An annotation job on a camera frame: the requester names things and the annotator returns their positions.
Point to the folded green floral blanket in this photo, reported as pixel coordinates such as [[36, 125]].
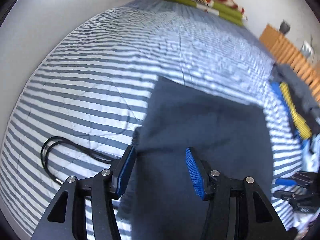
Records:
[[225, 10]]

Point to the wooden slatted bed rail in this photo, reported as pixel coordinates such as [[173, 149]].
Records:
[[287, 50]]

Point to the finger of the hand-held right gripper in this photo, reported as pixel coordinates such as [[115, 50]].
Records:
[[286, 182], [283, 195]]

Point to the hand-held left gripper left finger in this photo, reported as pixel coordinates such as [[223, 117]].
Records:
[[126, 172]]

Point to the dark grey pot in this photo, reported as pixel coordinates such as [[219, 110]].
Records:
[[285, 27]]

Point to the blue and yellow ribbed garment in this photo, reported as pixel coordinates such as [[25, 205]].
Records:
[[297, 120]]

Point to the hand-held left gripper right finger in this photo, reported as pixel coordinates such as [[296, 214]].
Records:
[[195, 175]]

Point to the striped bedspread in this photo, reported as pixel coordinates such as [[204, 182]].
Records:
[[87, 80]]

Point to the grey metal object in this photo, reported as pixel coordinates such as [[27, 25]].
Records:
[[307, 48]]

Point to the dark grey shorts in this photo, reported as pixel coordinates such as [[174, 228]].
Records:
[[200, 125]]

